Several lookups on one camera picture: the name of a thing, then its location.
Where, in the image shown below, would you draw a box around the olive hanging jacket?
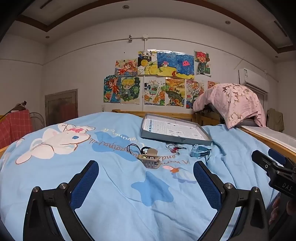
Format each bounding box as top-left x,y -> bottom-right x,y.
266,108 -> 284,132

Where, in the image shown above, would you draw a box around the group of colourful wall drawings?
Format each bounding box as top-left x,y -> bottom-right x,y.
103,49 -> 220,109

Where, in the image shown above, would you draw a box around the person's right hand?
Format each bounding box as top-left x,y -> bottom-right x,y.
269,195 -> 296,226

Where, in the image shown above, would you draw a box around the key rings with red charm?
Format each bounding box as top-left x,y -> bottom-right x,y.
166,143 -> 186,155

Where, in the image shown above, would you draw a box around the grey tray with grid sheet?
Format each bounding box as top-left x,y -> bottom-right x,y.
140,113 -> 213,146

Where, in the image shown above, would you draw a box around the white mattress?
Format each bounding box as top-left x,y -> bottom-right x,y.
240,125 -> 296,151

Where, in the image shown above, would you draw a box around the beige hair claw clip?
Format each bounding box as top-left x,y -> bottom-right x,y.
138,149 -> 162,171

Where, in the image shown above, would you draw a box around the red checked cloth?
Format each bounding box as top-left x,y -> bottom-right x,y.
0,109 -> 30,149

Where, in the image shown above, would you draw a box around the wooden bed frame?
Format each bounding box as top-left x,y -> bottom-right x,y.
112,109 -> 296,160

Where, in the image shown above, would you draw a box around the blue wrist watch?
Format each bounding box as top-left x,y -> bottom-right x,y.
190,144 -> 212,161

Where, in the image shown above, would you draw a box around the white junction box with conduit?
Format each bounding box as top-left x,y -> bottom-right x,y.
128,34 -> 149,50

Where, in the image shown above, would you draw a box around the brown door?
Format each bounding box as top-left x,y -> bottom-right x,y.
45,89 -> 78,127

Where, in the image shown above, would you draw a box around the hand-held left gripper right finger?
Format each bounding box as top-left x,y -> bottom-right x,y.
193,160 -> 270,241

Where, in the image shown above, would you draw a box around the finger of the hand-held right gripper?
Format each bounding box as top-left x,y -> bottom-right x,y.
268,148 -> 287,165
252,150 -> 281,173

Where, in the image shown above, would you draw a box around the white air conditioner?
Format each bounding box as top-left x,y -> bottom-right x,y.
239,68 -> 270,93

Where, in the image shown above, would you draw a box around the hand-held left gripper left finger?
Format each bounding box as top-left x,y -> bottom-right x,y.
23,160 -> 100,241

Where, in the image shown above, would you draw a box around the pink floral cloth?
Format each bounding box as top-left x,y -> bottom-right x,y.
193,83 -> 266,130

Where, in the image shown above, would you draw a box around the blue printed blanket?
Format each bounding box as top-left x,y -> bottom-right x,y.
0,111 -> 289,241

